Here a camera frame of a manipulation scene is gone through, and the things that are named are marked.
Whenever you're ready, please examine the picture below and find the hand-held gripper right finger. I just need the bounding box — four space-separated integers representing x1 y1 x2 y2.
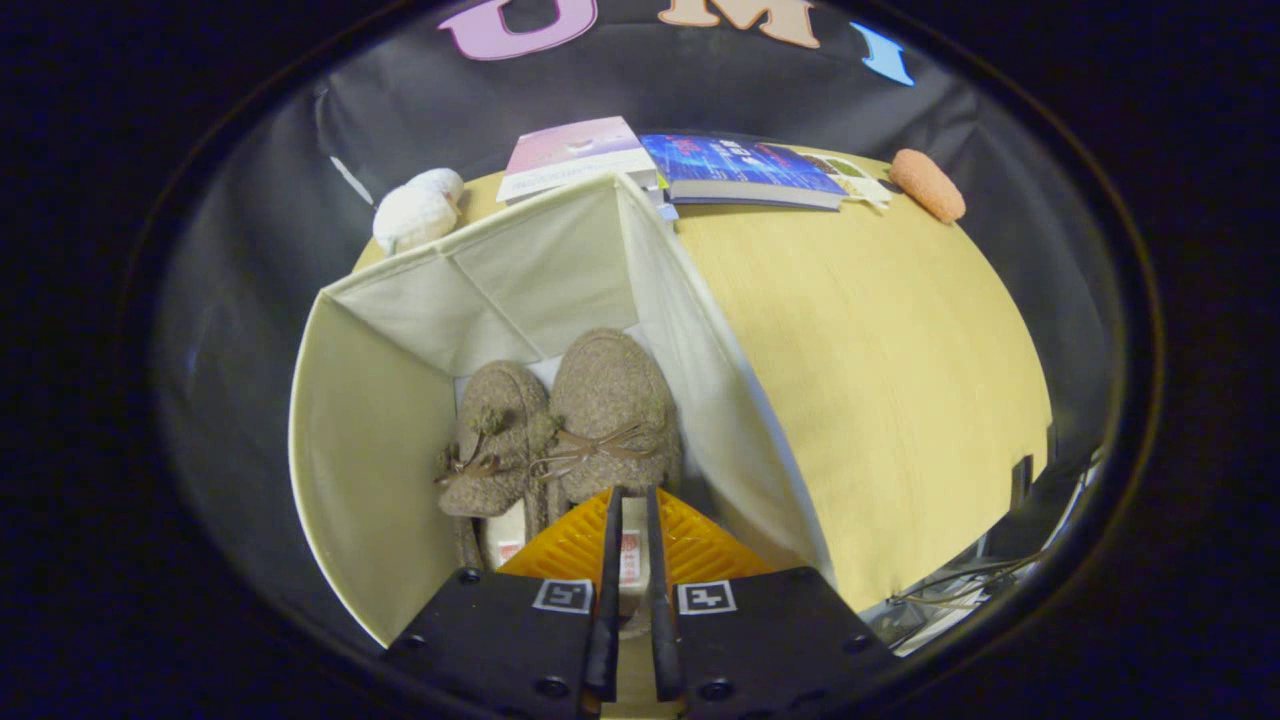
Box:
645 485 896 716

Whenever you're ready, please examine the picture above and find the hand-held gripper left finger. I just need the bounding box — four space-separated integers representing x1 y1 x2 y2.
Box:
385 485 623 716

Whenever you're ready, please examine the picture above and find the brown fuzzy shoe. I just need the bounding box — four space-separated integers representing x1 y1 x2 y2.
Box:
530 328 683 641
435 360 551 571

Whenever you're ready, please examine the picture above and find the cream fabric storage box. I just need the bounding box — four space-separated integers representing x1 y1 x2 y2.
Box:
288 172 836 649

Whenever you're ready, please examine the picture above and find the white plush ball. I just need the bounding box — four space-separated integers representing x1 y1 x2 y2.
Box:
373 168 466 256

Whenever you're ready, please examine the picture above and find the blue book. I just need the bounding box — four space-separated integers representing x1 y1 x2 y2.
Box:
640 134 851 212

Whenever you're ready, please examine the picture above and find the pink book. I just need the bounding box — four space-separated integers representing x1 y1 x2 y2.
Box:
497 116 661 204

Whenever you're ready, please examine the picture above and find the white compartment tray with grains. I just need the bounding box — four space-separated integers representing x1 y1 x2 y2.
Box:
800 152 893 211

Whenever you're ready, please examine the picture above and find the orange fuzzy oval sponge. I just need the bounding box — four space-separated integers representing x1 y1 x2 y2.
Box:
889 148 967 223

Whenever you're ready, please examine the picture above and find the black backdrop cloth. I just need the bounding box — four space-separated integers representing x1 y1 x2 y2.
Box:
150 0 1111 641

